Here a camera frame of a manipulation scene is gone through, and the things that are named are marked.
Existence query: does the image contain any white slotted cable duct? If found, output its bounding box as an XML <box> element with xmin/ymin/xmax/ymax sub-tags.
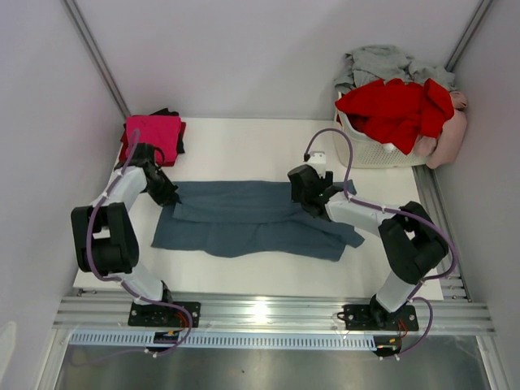
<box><xmin>69</xmin><ymin>330</ymin><xmax>376</xmax><ymax>351</ymax></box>

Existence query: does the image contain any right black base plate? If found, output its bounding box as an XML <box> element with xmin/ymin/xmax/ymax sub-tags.
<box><xmin>336</xmin><ymin>304</ymin><xmax>419</xmax><ymax>332</ymax></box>

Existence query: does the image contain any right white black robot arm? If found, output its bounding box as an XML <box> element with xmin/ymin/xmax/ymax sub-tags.
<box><xmin>288</xmin><ymin>164</ymin><xmax>449</xmax><ymax>329</ymax></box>

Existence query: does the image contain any right corner aluminium profile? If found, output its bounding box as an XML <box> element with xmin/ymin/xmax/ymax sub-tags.
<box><xmin>444</xmin><ymin>0</ymin><xmax>495</xmax><ymax>72</ymax></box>

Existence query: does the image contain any folded black t shirt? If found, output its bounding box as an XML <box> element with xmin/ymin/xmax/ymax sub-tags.
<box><xmin>119</xmin><ymin>107</ymin><xmax>187</xmax><ymax>155</ymax></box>

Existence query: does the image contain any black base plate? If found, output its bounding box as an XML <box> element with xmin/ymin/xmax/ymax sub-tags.
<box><xmin>336</xmin><ymin>304</ymin><xmax>419</xmax><ymax>332</ymax></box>
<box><xmin>128</xmin><ymin>301</ymin><xmax>202</xmax><ymax>328</ymax></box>

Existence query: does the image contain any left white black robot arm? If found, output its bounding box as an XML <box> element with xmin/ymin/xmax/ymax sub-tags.
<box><xmin>71</xmin><ymin>143</ymin><xmax>180</xmax><ymax>326</ymax></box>

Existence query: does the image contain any left corner aluminium profile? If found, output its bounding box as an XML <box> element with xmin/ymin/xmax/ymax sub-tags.
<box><xmin>60</xmin><ymin>0</ymin><xmax>131</xmax><ymax>118</ymax></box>

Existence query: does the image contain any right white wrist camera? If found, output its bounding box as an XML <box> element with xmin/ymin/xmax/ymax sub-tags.
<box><xmin>304</xmin><ymin>151</ymin><xmax>327</xmax><ymax>178</ymax></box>

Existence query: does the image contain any light pink t shirt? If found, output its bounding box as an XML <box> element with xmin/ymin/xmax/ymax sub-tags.
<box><xmin>414</xmin><ymin>91</ymin><xmax>468</xmax><ymax>169</ymax></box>

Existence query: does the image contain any right side aluminium rail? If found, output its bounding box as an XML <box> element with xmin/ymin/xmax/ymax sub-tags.
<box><xmin>412</xmin><ymin>165</ymin><xmax>472</xmax><ymax>302</ymax></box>

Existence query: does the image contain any corner aluminium profile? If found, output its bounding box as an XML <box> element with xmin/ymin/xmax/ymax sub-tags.
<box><xmin>444</xmin><ymin>0</ymin><xmax>495</xmax><ymax>72</ymax></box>
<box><xmin>60</xmin><ymin>0</ymin><xmax>131</xmax><ymax>118</ymax></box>

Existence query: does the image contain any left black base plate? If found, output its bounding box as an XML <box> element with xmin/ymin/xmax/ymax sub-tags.
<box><xmin>128</xmin><ymin>301</ymin><xmax>202</xmax><ymax>328</ymax></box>

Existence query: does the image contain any aluminium mounting rail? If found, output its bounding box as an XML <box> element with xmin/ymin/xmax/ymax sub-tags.
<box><xmin>53</xmin><ymin>289</ymin><xmax>496</xmax><ymax>336</ymax></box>

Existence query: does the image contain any blue grey t shirt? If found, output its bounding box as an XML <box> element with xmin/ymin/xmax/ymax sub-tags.
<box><xmin>152</xmin><ymin>180</ymin><xmax>365</xmax><ymax>262</ymax></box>

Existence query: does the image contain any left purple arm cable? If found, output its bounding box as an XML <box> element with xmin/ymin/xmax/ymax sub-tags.
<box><xmin>85</xmin><ymin>128</ymin><xmax>194</xmax><ymax>358</ymax></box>

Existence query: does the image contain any white plastic laundry basket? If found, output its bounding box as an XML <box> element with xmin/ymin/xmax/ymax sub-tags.
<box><xmin>333</xmin><ymin>109</ymin><xmax>427</xmax><ymax>169</ymax></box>

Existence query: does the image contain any folded pink t shirt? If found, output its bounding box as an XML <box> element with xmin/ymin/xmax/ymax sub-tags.
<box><xmin>125</xmin><ymin>115</ymin><xmax>182</xmax><ymax>166</ymax></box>

